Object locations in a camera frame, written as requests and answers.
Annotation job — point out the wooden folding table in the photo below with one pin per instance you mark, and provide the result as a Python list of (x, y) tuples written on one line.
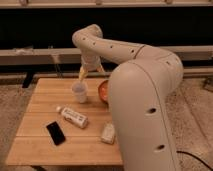
[(33, 144)]

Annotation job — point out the black smartphone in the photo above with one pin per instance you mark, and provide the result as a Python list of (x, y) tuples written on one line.
[(56, 133)]

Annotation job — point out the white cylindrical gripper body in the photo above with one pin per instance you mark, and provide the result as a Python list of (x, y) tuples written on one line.
[(90, 63)]

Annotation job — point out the white plastic bottle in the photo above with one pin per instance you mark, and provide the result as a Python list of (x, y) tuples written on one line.
[(72, 116)]

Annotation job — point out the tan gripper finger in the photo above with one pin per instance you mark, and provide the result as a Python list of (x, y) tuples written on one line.
[(101, 70), (82, 73)]

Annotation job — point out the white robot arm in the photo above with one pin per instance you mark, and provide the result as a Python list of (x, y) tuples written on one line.
[(137, 90)]

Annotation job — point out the orange bowl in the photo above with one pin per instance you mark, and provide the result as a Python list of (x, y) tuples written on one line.
[(103, 91)]

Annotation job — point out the translucent plastic cup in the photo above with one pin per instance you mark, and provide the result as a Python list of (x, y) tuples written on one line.
[(79, 90)]

